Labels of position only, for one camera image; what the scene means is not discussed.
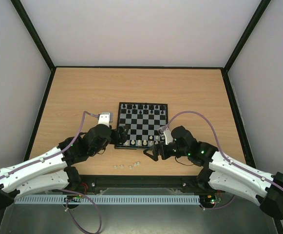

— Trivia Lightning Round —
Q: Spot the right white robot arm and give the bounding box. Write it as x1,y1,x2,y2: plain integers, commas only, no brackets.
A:
143,126,283,220

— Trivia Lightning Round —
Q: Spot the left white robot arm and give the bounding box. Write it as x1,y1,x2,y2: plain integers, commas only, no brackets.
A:
0,124,129,210

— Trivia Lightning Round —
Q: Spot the black silver chess board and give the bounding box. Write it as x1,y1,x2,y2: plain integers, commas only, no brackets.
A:
115,102,169,149

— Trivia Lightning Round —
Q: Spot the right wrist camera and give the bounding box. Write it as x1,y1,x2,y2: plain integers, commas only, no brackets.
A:
158,126,173,145

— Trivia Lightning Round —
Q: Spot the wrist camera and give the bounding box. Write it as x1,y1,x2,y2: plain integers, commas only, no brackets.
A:
98,112,113,127
158,126,173,145

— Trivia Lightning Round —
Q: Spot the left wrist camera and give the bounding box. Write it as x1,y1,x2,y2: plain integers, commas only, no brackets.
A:
98,112,113,127

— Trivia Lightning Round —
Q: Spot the black front frame rail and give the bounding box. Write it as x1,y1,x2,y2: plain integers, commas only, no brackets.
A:
6,173,268,195

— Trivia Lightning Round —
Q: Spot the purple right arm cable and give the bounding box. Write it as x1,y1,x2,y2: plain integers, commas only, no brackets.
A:
165,111,283,212

